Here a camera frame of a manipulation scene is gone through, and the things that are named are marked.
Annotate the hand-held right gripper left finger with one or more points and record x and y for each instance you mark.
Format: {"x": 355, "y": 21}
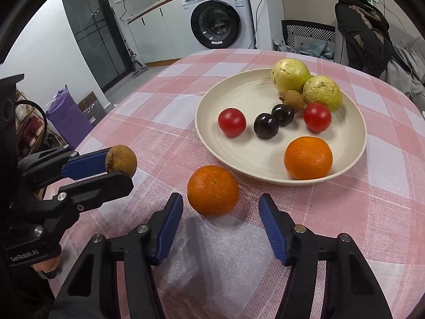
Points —
{"x": 167, "y": 230}

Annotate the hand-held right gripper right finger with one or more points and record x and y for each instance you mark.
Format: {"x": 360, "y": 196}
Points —
{"x": 274, "y": 230}

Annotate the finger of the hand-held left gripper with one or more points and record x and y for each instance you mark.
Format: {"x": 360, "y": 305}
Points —
{"x": 99, "y": 191}
{"x": 84, "y": 165}

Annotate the brown longan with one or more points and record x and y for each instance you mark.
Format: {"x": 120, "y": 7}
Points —
{"x": 293, "y": 100}
{"x": 121, "y": 160}

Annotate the orange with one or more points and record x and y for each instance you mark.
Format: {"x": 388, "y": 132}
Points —
{"x": 308, "y": 158}
{"x": 213, "y": 191}

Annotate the cream round plate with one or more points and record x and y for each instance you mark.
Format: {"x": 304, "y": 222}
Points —
{"x": 239, "y": 153}

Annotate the dark purple plum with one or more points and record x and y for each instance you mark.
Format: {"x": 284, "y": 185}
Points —
{"x": 283, "y": 114}
{"x": 266, "y": 125}

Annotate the red tomato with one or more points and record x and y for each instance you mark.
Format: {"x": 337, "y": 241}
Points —
{"x": 231, "y": 122}
{"x": 317, "y": 117}

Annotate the person's left forearm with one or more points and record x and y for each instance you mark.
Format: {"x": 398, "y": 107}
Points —
{"x": 20, "y": 292}

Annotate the person's left hand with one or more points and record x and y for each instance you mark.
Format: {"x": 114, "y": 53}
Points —
{"x": 49, "y": 265}

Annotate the purple bag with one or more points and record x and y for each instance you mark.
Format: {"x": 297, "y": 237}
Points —
{"x": 68, "y": 119}

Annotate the shoe rack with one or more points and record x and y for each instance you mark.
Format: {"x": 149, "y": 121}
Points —
{"x": 33, "y": 129}

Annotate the pink checked tablecloth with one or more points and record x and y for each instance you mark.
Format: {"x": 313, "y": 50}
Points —
{"x": 215, "y": 256}

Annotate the patterned cardboard box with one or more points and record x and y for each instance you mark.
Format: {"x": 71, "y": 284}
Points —
{"x": 93, "y": 108}

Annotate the upright mop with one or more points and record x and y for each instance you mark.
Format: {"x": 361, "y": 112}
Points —
{"x": 137, "y": 68}

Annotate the dark glass door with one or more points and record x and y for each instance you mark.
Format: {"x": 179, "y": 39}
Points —
{"x": 93, "y": 30}

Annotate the yellow guava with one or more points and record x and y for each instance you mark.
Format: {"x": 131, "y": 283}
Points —
{"x": 322, "y": 93}
{"x": 290, "y": 74}

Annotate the white counter cabinet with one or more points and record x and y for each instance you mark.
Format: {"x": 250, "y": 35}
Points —
{"x": 156, "y": 36}

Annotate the chair with patterned cushion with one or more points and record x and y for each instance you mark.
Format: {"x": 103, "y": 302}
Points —
{"x": 308, "y": 35}

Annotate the white washing machine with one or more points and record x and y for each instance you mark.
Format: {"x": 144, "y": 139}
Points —
{"x": 219, "y": 16}

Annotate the grey cloth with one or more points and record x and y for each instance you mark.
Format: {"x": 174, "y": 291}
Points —
{"x": 406, "y": 69}

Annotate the black jacket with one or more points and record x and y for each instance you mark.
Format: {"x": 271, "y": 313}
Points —
{"x": 360, "y": 33}

